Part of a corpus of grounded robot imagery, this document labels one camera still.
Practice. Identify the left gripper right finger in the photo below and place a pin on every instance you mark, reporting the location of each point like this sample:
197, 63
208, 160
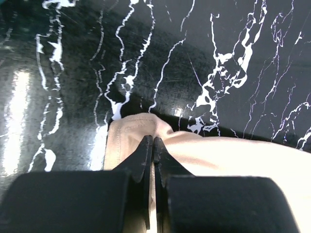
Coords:
186, 203

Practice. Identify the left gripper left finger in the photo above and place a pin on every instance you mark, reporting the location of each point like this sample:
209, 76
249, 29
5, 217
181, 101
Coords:
108, 201

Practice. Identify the tan polo shirt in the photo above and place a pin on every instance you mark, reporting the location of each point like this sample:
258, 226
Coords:
289, 168

